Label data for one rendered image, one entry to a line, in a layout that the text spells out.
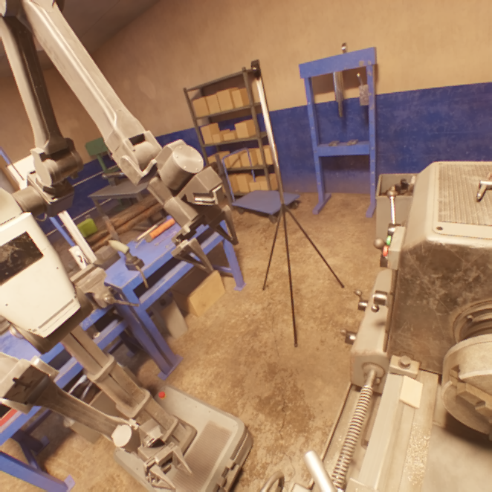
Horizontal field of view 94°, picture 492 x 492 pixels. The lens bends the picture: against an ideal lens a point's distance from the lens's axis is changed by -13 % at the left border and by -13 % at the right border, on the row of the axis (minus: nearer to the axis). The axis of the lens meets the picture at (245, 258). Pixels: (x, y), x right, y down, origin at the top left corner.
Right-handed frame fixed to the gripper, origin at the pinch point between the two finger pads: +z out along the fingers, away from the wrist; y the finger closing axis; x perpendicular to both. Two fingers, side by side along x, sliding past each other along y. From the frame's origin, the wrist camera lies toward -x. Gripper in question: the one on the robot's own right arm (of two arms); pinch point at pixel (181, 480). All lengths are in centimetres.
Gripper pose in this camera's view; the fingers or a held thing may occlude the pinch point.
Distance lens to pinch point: 85.7
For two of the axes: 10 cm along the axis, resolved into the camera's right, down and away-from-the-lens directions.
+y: 5.8, -1.2, 8.1
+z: 8.1, 1.4, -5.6
